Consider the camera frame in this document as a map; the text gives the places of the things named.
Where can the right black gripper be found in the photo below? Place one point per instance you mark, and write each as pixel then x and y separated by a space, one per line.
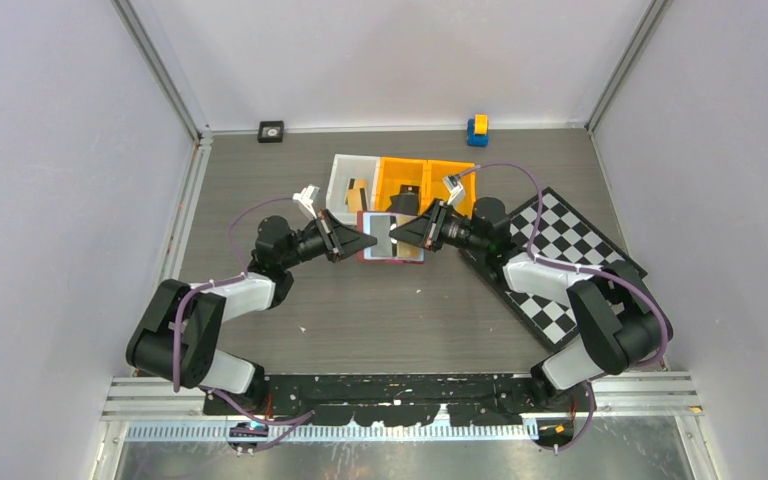
pixel 425 231

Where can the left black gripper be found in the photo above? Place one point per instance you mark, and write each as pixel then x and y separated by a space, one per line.
pixel 339 240

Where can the dark grey credit card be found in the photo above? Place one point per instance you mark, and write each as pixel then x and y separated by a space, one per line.
pixel 406 202

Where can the red card holder wallet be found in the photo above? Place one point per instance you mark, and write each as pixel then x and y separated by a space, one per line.
pixel 379 225

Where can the orange gold credit card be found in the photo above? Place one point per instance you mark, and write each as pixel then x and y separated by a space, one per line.
pixel 357 183

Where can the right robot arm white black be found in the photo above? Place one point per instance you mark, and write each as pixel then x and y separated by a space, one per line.
pixel 619 323

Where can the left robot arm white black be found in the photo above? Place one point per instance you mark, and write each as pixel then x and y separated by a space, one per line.
pixel 177 335

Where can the orange bin with cards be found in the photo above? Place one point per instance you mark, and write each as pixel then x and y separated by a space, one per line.
pixel 393 173

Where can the white plastic bin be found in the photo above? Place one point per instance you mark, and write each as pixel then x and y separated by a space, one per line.
pixel 348 172

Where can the blue yellow toy block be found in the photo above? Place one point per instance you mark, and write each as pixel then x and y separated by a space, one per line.
pixel 478 131

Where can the small black square box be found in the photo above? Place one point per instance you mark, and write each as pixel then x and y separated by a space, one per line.
pixel 270 131

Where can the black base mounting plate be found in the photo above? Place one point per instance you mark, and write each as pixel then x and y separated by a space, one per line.
pixel 399 400

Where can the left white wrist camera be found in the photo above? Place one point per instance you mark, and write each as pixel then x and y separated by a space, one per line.
pixel 305 201

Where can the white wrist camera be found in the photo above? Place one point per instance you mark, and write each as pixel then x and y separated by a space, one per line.
pixel 456 189
pixel 305 201

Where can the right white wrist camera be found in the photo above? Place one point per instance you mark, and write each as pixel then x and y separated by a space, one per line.
pixel 456 189

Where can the aluminium rail frame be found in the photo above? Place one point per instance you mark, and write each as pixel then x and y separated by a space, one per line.
pixel 153 411

